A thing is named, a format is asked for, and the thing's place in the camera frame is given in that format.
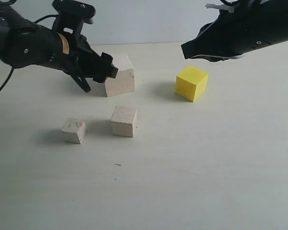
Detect yellow cube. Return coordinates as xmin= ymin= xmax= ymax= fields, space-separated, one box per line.
xmin=175 ymin=66 xmax=209 ymax=102

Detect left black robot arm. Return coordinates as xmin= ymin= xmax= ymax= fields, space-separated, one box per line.
xmin=0 ymin=0 xmax=119 ymax=92

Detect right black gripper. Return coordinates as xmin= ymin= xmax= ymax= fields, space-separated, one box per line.
xmin=181 ymin=4 xmax=288 ymax=59

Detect small pale wooden cube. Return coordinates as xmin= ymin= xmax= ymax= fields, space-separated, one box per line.
xmin=61 ymin=118 xmax=87 ymax=144

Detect medium striped wooden cube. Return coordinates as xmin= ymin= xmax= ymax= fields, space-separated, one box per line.
xmin=110 ymin=105 xmax=137 ymax=138

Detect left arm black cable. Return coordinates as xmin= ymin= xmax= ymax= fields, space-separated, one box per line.
xmin=0 ymin=67 xmax=15 ymax=99

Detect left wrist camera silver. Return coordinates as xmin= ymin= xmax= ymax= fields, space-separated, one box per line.
xmin=52 ymin=0 xmax=96 ymax=36

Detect large pale wooden cube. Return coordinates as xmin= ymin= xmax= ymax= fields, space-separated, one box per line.
xmin=104 ymin=53 xmax=135 ymax=97

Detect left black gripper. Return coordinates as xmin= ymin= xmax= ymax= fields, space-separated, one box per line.
xmin=33 ymin=23 xmax=118 ymax=92

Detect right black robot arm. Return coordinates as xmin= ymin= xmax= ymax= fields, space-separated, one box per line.
xmin=181 ymin=0 xmax=288 ymax=62

